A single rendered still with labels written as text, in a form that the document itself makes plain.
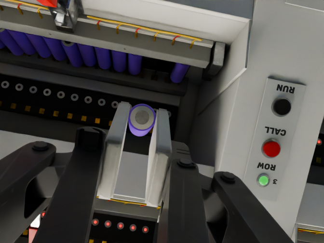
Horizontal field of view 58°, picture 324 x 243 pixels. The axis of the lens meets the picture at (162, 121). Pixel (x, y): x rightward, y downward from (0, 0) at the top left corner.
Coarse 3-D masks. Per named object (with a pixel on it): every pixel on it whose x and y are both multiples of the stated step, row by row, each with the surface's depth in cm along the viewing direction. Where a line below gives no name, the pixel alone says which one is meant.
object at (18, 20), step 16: (16, 0) 30; (0, 16) 31; (16, 16) 31; (32, 16) 31; (48, 16) 31; (32, 32) 32; (48, 32) 32; (64, 32) 31; (80, 32) 32; (96, 32) 32; (112, 32) 32; (128, 32) 32; (160, 32) 31; (112, 48) 33; (128, 48) 32; (144, 48) 32; (160, 48) 32; (176, 48) 32; (192, 48) 33; (208, 48) 33; (192, 64) 34
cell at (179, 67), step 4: (176, 64) 36; (180, 64) 35; (184, 64) 35; (176, 68) 37; (180, 68) 36; (184, 68) 36; (172, 72) 40; (176, 72) 38; (180, 72) 38; (184, 72) 38; (172, 76) 40; (176, 76) 39; (180, 76) 39; (172, 80) 41; (176, 80) 40; (180, 80) 41
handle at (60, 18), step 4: (40, 0) 23; (44, 0) 23; (48, 0) 23; (52, 0) 23; (56, 0) 24; (44, 4) 24; (48, 4) 24; (52, 4) 24; (56, 4) 25; (52, 8) 26; (56, 8) 26; (60, 8) 26; (64, 8) 27; (56, 12) 28; (60, 12) 27; (64, 12) 27; (56, 16) 28; (60, 16) 28; (64, 16) 28; (56, 20) 28; (60, 20) 28; (64, 20) 28
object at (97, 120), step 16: (0, 80) 43; (16, 80) 44; (32, 80) 44; (0, 96) 43; (16, 96) 43; (32, 96) 44; (48, 96) 44; (64, 96) 44; (80, 96) 44; (96, 96) 45; (112, 96) 45; (16, 112) 43; (32, 112) 43; (48, 112) 43; (64, 112) 43; (80, 112) 44; (96, 112) 44; (112, 112) 44; (176, 112) 46; (128, 128) 44
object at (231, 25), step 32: (32, 0) 30; (96, 0) 29; (128, 0) 28; (160, 0) 27; (192, 0) 27; (224, 0) 28; (192, 32) 32; (224, 32) 31; (0, 64) 43; (224, 64) 34; (128, 96) 45; (160, 96) 45
